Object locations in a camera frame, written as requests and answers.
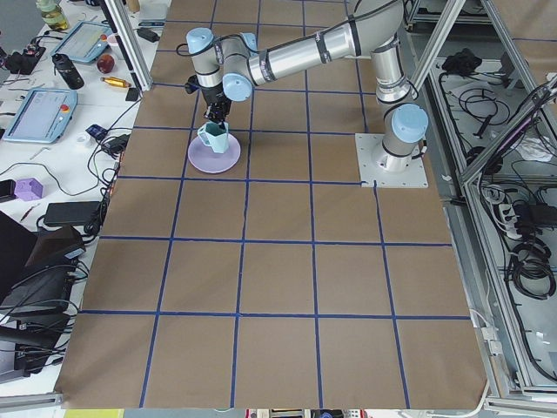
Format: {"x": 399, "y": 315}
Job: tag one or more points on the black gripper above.
{"x": 212, "y": 96}

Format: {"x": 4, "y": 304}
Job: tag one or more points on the mint green faceted cup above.
{"x": 213, "y": 136}

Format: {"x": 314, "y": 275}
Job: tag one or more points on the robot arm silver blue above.
{"x": 228, "y": 68}

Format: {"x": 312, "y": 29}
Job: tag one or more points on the lilac round plate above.
{"x": 203, "y": 158}

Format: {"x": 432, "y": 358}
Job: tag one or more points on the red apple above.
{"x": 105, "y": 63}

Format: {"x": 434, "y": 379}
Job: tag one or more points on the blue teach pendant far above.
{"x": 85, "y": 42}

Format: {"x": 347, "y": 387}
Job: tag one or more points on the blue teach pendant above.
{"x": 85, "y": 42}
{"x": 43, "y": 116}

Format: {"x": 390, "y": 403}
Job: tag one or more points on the black water bottle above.
{"x": 67, "y": 70}

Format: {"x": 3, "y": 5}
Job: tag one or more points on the blue teach pendant near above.
{"x": 43, "y": 116}

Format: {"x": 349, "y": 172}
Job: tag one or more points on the black power adapter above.
{"x": 76, "y": 213}

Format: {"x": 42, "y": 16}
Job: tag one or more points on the yellow liquid bottle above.
{"x": 52, "y": 14}

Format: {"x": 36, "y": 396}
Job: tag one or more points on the purple box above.
{"x": 29, "y": 189}

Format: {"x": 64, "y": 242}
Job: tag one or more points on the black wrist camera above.
{"x": 191, "y": 85}

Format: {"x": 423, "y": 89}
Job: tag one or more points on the yellow handled tool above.
{"x": 116, "y": 82}

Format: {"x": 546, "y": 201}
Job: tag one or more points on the aluminium frame post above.
{"x": 116, "y": 14}

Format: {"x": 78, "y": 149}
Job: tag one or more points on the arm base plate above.
{"x": 377, "y": 168}

